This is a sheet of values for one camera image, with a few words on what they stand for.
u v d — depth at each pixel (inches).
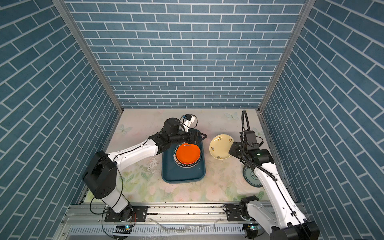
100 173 19.2
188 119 29.0
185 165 34.7
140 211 29.5
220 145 33.3
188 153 36.1
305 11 28.4
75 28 30.3
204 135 29.9
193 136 28.4
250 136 22.5
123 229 28.4
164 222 28.4
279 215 16.4
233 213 29.0
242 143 22.7
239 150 27.4
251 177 34.1
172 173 34.3
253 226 28.2
